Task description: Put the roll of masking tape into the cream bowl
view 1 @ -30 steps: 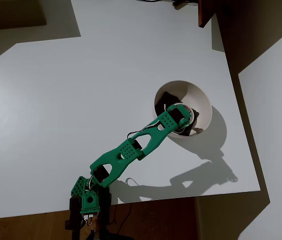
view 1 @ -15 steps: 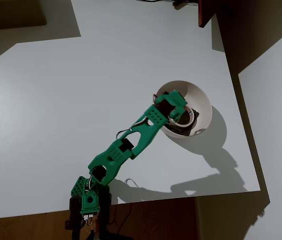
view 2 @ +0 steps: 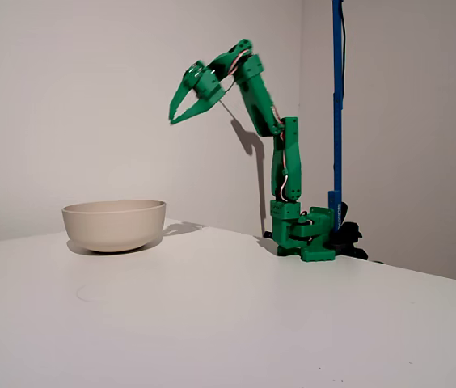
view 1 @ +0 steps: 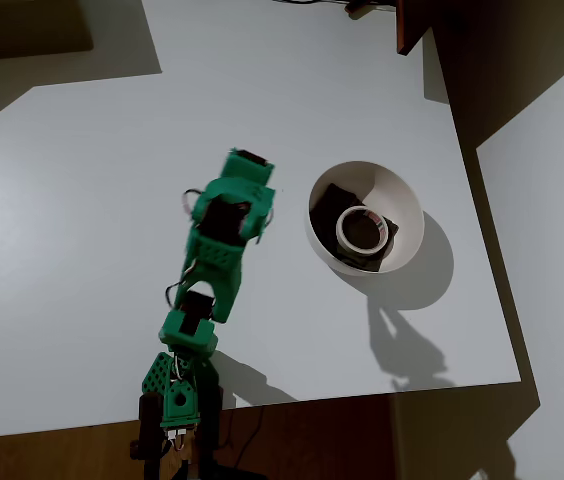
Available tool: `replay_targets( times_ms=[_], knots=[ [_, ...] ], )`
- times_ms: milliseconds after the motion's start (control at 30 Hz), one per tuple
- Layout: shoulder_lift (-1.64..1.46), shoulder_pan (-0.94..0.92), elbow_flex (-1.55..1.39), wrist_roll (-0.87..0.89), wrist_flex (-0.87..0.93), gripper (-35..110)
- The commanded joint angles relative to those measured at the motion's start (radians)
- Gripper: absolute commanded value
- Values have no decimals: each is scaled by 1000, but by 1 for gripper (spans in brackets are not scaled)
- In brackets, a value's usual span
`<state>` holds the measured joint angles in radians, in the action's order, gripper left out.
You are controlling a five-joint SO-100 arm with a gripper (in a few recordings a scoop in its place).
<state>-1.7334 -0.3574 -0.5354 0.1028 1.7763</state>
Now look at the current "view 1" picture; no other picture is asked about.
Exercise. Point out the white masking tape roll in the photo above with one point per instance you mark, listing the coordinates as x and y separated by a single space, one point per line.
342 235

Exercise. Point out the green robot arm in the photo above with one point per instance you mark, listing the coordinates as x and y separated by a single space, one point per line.
212 260

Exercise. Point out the dark folded cloth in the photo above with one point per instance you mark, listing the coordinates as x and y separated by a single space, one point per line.
327 205

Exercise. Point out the white bowl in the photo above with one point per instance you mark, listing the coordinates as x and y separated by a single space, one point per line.
404 210

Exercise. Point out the small dark device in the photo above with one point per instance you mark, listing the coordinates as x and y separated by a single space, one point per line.
354 6

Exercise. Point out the reddish brown wooden furniture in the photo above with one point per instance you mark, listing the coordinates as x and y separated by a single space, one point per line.
409 25

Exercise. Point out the dark furniture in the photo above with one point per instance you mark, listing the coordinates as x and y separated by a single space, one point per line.
22 25

